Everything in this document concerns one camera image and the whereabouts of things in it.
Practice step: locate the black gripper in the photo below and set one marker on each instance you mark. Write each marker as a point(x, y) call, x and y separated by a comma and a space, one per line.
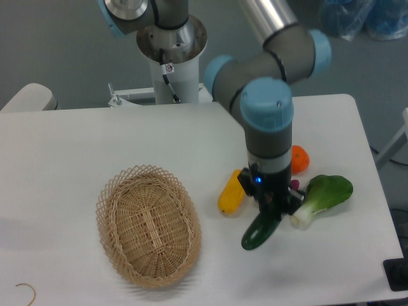
point(271, 190)

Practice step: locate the dark green cucumber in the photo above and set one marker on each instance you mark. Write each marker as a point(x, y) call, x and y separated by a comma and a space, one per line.
point(261, 228)

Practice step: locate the black device at edge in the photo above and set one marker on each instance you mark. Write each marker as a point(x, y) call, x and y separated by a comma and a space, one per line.
point(396, 273)

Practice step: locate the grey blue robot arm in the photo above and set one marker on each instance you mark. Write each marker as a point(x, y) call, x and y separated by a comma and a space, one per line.
point(255, 92)

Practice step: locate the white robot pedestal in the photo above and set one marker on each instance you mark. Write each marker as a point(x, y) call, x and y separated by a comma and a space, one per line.
point(173, 57)

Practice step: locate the blue plastic bags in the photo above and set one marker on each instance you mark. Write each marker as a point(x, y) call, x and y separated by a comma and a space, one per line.
point(383, 20)

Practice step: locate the white furniture leg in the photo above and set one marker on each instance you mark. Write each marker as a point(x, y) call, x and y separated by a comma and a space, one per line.
point(394, 145)

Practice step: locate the orange tangerine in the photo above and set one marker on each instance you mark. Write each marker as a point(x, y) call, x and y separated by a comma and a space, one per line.
point(300, 159)

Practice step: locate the green bok choy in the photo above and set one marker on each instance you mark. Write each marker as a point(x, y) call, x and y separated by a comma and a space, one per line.
point(322, 193)

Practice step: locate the white metal base frame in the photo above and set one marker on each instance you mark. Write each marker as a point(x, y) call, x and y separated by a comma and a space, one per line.
point(146, 96)

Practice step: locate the yellow pepper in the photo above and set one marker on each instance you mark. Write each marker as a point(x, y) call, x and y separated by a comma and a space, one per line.
point(232, 195)

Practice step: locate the purple sweet potato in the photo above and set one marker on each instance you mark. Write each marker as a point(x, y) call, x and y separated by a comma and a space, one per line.
point(295, 184)

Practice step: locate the white chair armrest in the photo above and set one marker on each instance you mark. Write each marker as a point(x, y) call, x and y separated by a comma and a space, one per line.
point(32, 98)

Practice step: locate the woven wicker basket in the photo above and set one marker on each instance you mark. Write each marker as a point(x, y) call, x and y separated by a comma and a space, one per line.
point(148, 227)

